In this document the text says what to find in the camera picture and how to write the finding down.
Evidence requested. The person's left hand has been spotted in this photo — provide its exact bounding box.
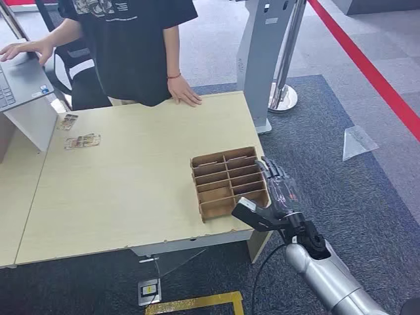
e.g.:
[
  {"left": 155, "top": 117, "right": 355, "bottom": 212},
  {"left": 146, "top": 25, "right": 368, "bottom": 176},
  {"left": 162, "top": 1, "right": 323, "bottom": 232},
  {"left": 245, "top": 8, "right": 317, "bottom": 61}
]
[{"left": 167, "top": 74, "right": 203, "bottom": 108}]

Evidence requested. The person's right hand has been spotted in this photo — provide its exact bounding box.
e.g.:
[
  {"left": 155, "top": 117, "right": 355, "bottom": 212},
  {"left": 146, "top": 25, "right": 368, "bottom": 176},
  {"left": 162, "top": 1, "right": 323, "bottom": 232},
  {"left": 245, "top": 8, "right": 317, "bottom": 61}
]
[{"left": 0, "top": 40, "right": 54, "bottom": 67}]

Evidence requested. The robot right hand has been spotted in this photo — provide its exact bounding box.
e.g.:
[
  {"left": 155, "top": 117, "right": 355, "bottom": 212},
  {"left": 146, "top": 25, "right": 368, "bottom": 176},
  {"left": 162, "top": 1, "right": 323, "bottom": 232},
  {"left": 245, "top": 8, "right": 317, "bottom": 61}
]
[{"left": 255, "top": 156, "right": 304, "bottom": 219}]

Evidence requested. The person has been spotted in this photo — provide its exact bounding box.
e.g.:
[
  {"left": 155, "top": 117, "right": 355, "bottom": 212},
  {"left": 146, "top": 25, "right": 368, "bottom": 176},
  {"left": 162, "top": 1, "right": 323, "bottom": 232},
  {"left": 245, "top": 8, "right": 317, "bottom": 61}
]
[{"left": 0, "top": 0, "right": 203, "bottom": 108}]

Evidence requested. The grey laptop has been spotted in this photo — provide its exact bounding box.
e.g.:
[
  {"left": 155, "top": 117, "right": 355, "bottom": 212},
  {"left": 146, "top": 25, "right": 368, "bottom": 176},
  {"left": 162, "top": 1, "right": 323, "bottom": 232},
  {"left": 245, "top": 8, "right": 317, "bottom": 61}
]
[{"left": 0, "top": 0, "right": 55, "bottom": 114}]

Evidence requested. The black office chair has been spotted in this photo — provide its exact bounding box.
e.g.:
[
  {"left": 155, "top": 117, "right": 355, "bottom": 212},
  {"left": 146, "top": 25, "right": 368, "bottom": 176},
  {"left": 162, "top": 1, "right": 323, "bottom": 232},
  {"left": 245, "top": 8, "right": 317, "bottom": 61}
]
[{"left": 34, "top": 0, "right": 113, "bottom": 111}]

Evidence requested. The white laptop stand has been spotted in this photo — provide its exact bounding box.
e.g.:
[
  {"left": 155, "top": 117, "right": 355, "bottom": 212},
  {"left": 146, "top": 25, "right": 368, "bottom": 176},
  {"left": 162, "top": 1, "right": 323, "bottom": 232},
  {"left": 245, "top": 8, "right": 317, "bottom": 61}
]
[{"left": 0, "top": 96, "right": 59, "bottom": 164}]

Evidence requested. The brown wooden slotted tray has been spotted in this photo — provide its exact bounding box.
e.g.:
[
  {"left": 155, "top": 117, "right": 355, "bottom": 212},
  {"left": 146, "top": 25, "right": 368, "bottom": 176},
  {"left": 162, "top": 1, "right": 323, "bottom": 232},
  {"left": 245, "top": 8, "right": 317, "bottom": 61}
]
[{"left": 190, "top": 146, "right": 271, "bottom": 223}]

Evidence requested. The grey kiosk stand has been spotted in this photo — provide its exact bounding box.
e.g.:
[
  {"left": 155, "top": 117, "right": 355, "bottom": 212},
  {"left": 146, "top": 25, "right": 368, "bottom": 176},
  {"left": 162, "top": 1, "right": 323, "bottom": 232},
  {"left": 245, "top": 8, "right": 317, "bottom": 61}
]
[{"left": 236, "top": 0, "right": 299, "bottom": 135}]

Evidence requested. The clear plastic sheet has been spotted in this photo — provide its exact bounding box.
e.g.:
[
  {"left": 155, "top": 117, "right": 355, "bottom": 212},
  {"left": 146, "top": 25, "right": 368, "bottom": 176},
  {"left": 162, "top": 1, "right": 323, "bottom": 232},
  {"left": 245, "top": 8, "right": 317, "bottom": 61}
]
[{"left": 342, "top": 125, "right": 380, "bottom": 163}]

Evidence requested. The red barrier belt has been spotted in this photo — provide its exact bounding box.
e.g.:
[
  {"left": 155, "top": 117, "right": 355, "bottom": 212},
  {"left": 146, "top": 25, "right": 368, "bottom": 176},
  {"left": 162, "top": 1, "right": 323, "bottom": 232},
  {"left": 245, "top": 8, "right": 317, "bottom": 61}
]
[{"left": 308, "top": 0, "right": 420, "bottom": 144}]

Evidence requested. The metal floor socket box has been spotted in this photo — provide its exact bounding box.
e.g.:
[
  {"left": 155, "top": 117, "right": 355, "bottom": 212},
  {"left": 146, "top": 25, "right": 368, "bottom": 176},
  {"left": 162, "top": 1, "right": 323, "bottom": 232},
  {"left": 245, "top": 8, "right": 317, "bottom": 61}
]
[{"left": 137, "top": 278, "right": 162, "bottom": 307}]

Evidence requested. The grey platform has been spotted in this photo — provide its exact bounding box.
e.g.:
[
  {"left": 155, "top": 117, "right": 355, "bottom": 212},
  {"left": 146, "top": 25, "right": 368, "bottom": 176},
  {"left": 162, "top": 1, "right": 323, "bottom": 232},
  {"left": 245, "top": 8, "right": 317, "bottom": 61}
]
[{"left": 331, "top": 0, "right": 420, "bottom": 16}]

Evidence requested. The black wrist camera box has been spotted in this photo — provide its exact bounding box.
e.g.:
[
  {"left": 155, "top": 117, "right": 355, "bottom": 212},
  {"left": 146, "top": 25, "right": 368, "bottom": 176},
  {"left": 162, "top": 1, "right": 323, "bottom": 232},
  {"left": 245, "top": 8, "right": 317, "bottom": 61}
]
[{"left": 231, "top": 196, "right": 287, "bottom": 234}]

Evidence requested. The black cable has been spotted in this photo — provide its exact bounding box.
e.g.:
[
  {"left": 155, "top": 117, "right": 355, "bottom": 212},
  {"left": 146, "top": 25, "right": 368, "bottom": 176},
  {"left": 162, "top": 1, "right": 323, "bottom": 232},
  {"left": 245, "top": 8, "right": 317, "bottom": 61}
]
[{"left": 250, "top": 242, "right": 288, "bottom": 315}]

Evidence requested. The chrome stanchion post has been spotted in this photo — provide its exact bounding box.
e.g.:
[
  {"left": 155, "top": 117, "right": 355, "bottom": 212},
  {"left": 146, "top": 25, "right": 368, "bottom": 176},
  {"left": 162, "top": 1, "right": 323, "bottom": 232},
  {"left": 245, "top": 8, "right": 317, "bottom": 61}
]
[{"left": 268, "top": 0, "right": 308, "bottom": 114}]

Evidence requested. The grey desk frame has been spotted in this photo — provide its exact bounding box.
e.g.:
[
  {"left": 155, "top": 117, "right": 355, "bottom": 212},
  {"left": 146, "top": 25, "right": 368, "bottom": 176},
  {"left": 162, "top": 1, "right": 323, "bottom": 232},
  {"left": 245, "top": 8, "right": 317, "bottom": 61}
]
[{"left": 130, "top": 229, "right": 274, "bottom": 264}]

